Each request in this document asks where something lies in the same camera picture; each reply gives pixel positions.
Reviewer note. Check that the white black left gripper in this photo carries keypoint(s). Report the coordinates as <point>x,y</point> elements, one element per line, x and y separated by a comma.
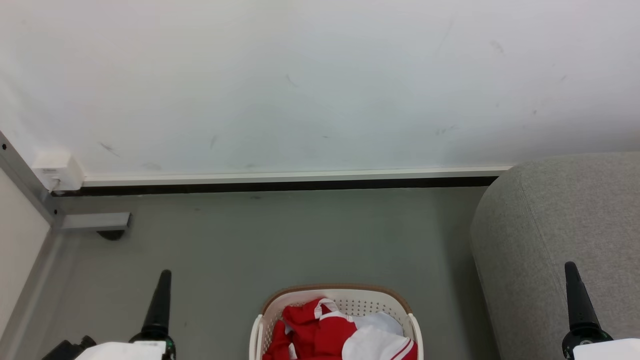
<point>125,351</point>

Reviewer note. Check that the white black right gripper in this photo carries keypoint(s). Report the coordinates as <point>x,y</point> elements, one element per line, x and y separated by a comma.
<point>607,350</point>

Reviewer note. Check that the red and white garment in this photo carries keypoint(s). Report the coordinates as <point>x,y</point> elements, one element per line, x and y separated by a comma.
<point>320,332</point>

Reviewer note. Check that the grey fabric sofa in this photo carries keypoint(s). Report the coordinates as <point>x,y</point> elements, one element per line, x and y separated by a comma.
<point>545,240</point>

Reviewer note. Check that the white baseboard strip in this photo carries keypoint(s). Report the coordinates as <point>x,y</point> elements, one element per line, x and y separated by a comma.
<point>300,176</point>

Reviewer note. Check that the white laundry basket brown rim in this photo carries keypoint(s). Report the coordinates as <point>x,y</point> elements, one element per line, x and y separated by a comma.
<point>350,293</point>

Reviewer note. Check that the white cloth in basket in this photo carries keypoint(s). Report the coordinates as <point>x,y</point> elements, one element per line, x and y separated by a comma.
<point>384,322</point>

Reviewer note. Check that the black frame foot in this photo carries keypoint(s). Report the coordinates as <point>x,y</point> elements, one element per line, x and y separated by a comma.
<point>112,234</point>

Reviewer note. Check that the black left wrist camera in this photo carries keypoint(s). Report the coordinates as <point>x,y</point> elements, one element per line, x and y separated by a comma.
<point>67,350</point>

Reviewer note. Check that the white wall socket box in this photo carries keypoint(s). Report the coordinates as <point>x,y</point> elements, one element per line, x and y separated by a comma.
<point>57,170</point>

